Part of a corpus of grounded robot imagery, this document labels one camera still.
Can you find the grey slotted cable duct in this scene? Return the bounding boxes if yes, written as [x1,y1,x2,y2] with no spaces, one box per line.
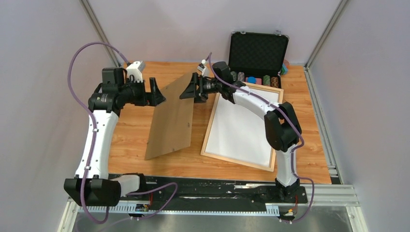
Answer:
[78,202,280,216]

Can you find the blue dealer button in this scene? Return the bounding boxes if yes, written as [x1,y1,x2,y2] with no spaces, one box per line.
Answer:
[247,76,257,84]

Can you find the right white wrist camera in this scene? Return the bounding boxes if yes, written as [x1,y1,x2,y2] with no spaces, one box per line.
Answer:
[197,59,209,76]

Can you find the aluminium front rail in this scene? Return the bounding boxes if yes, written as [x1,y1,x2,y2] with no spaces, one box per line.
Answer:
[85,176,358,206]

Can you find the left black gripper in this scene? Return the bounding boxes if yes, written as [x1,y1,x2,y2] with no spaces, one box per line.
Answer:
[118,77,165,106]

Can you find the green chip stack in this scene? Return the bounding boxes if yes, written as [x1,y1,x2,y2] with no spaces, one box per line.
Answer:
[263,75,271,86]

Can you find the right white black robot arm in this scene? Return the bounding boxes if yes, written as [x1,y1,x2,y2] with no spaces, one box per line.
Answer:
[179,59,304,202]

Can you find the brown cardboard backing board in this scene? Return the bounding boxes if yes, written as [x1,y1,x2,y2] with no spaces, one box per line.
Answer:
[144,71,193,160]

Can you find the colourful objects behind case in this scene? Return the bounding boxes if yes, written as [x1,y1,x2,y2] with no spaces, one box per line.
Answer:
[280,59,290,75]

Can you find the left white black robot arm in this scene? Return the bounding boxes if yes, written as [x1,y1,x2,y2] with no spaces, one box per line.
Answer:
[63,68,166,207]

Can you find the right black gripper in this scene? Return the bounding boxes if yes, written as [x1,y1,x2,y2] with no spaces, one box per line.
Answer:
[180,73,222,103]

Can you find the red playing card deck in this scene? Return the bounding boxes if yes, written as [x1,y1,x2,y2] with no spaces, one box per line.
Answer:
[245,77,262,85]

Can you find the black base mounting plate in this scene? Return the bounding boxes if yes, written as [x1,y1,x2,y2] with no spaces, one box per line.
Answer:
[122,176,308,210]

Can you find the blue orange chip stack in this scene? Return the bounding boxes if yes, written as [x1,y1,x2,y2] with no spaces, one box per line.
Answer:
[270,76,280,88]

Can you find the grey purple chip stack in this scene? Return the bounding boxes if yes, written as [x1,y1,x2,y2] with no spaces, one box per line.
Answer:
[231,71,245,82]

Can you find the light wooden picture frame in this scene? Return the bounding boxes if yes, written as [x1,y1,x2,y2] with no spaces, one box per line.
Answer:
[200,82,284,173]

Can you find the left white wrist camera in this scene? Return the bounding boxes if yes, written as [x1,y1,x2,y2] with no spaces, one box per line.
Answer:
[126,61,146,83]

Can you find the black poker chip case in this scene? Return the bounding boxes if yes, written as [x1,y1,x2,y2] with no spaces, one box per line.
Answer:
[228,31,289,88]

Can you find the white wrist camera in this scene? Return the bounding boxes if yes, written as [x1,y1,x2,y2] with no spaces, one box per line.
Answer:
[197,59,209,76]
[126,61,146,83]

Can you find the colourful balloon photo print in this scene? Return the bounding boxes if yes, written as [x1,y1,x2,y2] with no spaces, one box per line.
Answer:
[205,85,279,168]

